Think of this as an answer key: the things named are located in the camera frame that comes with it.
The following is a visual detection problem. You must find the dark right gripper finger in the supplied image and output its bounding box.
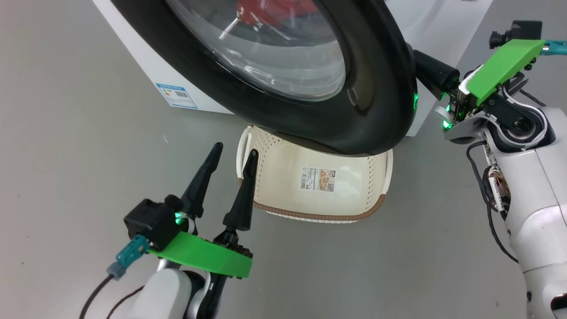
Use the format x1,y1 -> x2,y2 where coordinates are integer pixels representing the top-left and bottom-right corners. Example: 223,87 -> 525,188
412,50 -> 460,100

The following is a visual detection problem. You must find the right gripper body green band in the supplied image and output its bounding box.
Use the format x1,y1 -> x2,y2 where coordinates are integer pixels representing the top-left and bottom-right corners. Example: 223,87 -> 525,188
436,40 -> 546,132

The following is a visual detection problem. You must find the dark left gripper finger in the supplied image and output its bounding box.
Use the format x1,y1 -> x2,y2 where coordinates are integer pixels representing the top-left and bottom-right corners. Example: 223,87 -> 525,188
179,142 -> 224,219
221,149 -> 259,244

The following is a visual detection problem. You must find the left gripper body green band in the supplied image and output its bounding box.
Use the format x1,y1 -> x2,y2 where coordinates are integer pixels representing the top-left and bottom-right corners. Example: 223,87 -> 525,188
148,213 -> 254,280

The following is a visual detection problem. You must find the black round glass washer door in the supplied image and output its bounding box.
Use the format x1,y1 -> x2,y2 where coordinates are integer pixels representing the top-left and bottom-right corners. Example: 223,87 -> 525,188
111,0 -> 419,156

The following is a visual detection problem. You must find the red garment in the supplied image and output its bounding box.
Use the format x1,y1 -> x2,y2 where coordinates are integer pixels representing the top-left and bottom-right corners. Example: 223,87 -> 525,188
235,0 -> 319,27

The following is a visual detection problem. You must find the cream perforated laundry basket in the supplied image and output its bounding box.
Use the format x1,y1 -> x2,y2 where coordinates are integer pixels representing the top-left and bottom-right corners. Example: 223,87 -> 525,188
236,125 -> 394,223

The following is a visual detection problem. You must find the printed basket label sticker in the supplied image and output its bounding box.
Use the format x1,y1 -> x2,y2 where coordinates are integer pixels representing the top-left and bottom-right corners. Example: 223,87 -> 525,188
300,166 -> 336,192

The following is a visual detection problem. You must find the white front-load washing machine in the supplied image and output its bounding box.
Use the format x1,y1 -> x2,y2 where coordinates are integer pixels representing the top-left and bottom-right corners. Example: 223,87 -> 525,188
92,0 -> 493,137

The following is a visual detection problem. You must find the blue energy label sticker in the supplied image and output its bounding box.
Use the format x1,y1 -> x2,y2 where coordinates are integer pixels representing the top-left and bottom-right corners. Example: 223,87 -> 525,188
156,83 -> 198,109

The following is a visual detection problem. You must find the teal right camera connector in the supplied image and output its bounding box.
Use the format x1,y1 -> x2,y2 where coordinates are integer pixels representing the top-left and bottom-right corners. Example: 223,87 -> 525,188
540,40 -> 567,56

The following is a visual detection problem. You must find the teal camera connector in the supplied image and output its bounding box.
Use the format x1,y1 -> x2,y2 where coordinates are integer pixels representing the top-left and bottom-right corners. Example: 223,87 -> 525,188
540,40 -> 567,56
106,235 -> 151,280

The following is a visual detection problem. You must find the teal left camera connector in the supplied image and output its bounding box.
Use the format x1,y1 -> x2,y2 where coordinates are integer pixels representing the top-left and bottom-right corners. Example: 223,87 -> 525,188
106,235 -> 151,280

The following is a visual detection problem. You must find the brown left arm cable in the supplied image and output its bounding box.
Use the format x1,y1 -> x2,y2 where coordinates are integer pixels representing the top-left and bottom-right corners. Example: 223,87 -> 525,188
105,286 -> 146,319

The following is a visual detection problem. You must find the black left camera cable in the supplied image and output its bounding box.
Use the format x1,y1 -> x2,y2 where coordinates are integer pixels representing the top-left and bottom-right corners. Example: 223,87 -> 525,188
79,274 -> 117,319

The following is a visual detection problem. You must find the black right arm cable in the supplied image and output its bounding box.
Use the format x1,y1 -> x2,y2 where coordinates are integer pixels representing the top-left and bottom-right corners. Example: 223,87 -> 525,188
466,141 -> 519,264

